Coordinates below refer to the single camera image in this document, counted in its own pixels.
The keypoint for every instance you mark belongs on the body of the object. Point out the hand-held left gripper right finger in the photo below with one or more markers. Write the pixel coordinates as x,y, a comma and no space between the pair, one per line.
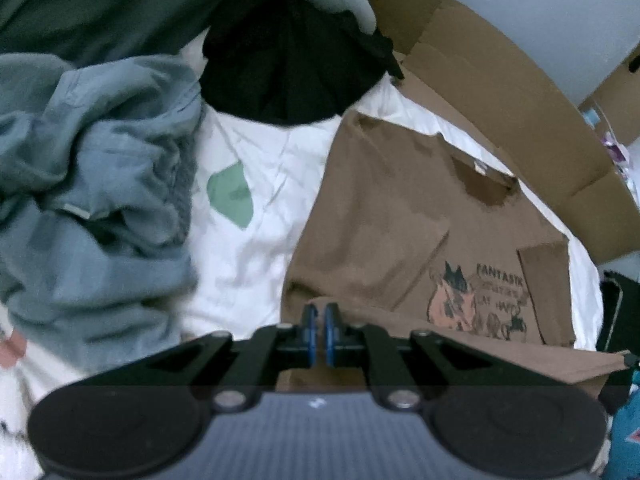
330,332

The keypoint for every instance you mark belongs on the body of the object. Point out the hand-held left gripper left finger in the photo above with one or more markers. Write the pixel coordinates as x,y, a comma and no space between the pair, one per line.
310,332

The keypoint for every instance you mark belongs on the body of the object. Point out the brown printed t-shirt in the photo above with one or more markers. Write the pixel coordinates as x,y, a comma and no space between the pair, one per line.
390,200

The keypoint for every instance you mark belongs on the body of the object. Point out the cream bear print blanket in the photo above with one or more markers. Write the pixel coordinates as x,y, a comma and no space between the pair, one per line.
280,170

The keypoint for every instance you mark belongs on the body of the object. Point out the black cloth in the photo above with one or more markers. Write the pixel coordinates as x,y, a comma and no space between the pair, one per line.
285,70

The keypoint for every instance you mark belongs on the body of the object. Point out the grey-blue sweatshirt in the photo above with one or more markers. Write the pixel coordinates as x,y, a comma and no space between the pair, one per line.
100,160

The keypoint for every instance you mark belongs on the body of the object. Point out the black garment with patterned trim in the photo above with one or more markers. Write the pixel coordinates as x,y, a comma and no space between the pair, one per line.
612,310

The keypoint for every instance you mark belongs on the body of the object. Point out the flattened cardboard sheet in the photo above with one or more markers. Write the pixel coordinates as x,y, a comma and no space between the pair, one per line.
500,85

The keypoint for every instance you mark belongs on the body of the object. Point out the teal printed cloth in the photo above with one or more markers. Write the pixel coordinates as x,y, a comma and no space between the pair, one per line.
625,435

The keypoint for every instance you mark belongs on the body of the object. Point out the purple white packet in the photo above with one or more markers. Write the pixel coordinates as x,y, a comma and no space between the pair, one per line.
612,145

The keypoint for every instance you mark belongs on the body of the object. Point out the upright cardboard box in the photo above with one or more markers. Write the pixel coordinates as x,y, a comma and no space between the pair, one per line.
620,90

